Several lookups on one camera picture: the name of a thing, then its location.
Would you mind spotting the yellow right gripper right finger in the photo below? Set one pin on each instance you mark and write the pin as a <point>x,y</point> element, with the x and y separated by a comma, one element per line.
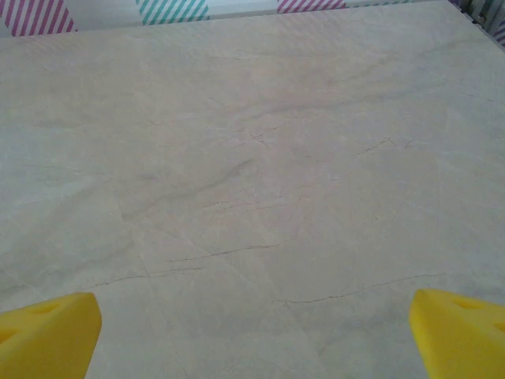
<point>457,339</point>

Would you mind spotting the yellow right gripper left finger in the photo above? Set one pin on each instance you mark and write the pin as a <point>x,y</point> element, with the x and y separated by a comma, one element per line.
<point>47,339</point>

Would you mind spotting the aluminium frame post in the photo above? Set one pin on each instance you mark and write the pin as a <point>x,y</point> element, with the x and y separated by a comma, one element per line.
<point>489,16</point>

